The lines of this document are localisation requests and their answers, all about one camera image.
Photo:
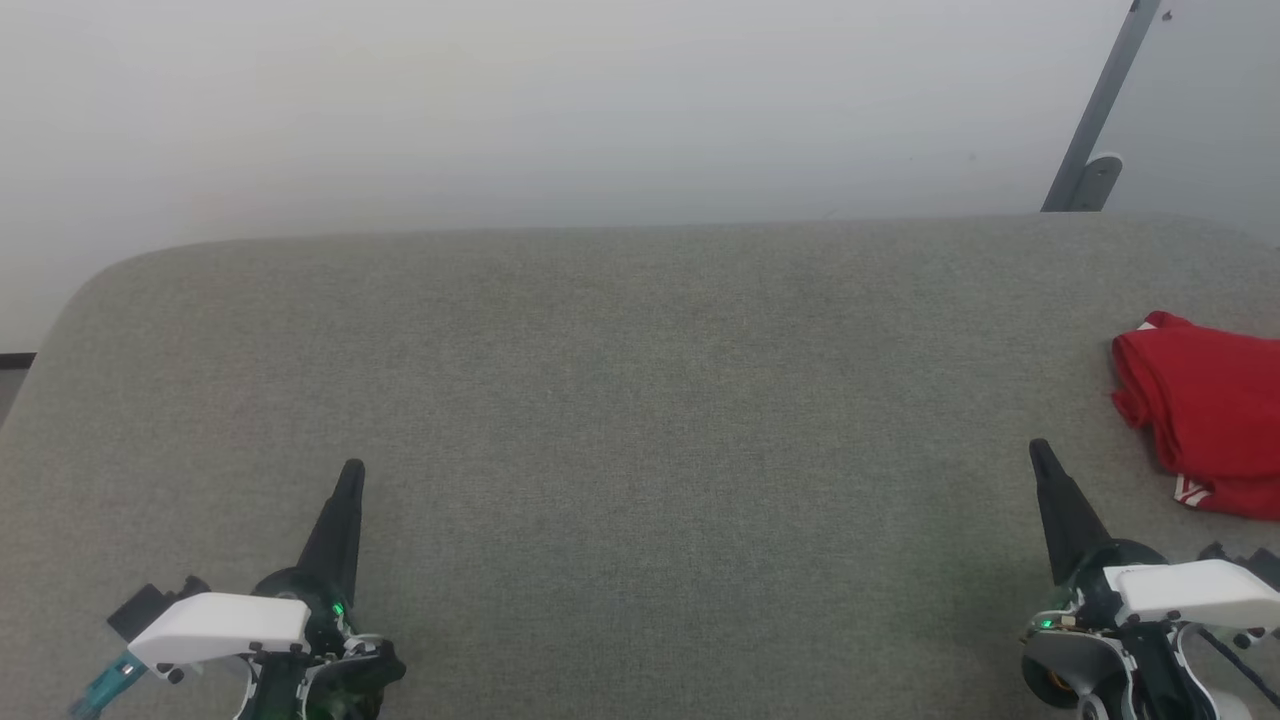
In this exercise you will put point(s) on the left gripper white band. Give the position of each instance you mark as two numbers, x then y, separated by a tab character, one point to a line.
220	625

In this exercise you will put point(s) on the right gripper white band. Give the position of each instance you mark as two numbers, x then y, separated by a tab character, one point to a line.
1190	592

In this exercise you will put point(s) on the red Bulls basketball jersey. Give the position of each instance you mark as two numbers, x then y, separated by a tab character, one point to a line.
1215	410

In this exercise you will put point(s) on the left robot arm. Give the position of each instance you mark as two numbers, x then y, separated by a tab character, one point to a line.
340	680

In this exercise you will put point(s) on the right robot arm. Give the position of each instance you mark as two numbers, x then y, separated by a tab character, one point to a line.
1075	675

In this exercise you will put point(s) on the grey metal pole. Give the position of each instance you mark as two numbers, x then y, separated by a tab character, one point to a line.
1100	90

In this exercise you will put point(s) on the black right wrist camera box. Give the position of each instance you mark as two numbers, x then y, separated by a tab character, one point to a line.
1240	560

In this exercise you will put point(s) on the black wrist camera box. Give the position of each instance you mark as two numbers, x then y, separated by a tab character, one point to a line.
150	605
1240	560

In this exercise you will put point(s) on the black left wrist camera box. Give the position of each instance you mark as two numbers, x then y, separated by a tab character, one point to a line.
150	605

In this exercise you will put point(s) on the grey rounded pole bracket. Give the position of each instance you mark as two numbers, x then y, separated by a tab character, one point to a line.
1098	182

